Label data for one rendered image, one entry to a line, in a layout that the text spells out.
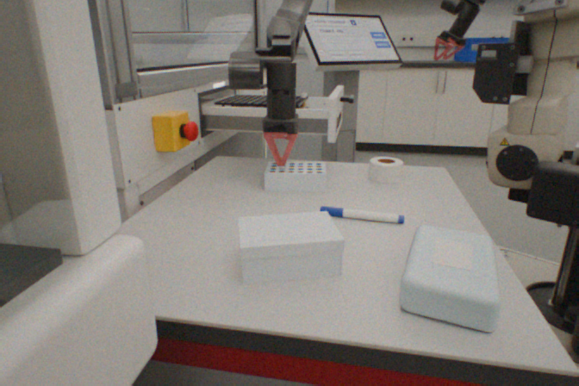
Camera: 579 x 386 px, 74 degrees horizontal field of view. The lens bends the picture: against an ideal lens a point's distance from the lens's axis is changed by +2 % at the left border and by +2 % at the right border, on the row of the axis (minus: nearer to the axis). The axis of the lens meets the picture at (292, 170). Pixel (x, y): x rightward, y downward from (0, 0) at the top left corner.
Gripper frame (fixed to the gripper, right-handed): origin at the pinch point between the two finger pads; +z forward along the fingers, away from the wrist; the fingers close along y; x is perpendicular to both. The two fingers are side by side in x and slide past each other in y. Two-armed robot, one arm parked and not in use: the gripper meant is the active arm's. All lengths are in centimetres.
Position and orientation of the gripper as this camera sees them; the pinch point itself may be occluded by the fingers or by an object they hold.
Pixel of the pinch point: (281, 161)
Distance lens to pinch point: 77.9
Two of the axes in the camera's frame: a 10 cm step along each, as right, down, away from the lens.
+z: -0.1, 9.5, 3.0
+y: -0.5, 3.0, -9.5
